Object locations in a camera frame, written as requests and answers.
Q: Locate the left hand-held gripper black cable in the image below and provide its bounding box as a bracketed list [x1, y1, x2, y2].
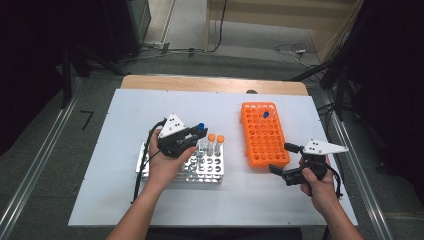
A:
[131, 118, 168, 204]

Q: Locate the orange-capped test tube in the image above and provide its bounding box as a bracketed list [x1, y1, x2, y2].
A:
[206, 133, 217, 157]
[214, 134, 226, 158]

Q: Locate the person's right hand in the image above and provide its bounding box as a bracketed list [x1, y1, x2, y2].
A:
[298, 156, 338, 215]

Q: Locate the black hanging cable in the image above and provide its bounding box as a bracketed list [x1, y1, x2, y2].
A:
[207, 0, 228, 54]

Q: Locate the black metal stand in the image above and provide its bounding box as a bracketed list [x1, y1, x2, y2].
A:
[288, 49, 354, 121]

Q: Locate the hand-held gripper black cable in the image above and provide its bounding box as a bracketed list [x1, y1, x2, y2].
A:
[328, 165, 344, 200]
[131, 118, 168, 204]

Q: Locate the black cabinet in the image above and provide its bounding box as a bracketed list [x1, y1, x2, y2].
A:
[103, 0, 152, 63]

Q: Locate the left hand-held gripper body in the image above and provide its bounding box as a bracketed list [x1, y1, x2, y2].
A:
[157, 113, 198, 159]

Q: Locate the silver metal test tube rack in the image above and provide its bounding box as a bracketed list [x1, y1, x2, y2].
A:
[135, 139, 225, 185]

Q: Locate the light wooden platform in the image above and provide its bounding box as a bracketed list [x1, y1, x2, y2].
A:
[204, 0, 366, 64]

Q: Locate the black curtain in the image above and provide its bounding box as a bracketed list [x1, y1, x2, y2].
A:
[0, 0, 111, 156]
[346, 0, 424, 201]

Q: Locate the grey floor cable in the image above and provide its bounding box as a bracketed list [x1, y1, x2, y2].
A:
[119, 40, 209, 63]

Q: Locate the black tripod stand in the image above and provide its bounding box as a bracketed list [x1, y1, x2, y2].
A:
[59, 43, 131, 109]

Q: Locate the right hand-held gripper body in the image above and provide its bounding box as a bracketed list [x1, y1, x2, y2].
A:
[282, 139, 350, 187]

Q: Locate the orange plastic test tube rack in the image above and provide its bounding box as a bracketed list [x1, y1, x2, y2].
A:
[240, 101, 291, 168]

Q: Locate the person's left hand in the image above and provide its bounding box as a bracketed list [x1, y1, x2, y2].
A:
[146, 131, 198, 195]

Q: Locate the wooden table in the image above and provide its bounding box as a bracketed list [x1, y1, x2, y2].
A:
[119, 74, 309, 97]

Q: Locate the aluminium floor rail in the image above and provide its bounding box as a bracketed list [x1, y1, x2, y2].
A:
[321, 91, 396, 240]
[0, 77, 84, 240]

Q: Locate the right hand-held gripper black cable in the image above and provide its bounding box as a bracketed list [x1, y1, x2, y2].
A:
[328, 165, 344, 200]

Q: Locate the white table board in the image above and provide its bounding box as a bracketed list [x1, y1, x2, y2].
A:
[68, 88, 358, 228]

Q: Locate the black floor cable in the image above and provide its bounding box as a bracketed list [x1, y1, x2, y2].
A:
[316, 102, 338, 151]

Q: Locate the white floor cable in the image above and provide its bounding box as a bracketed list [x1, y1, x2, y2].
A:
[273, 42, 323, 69]

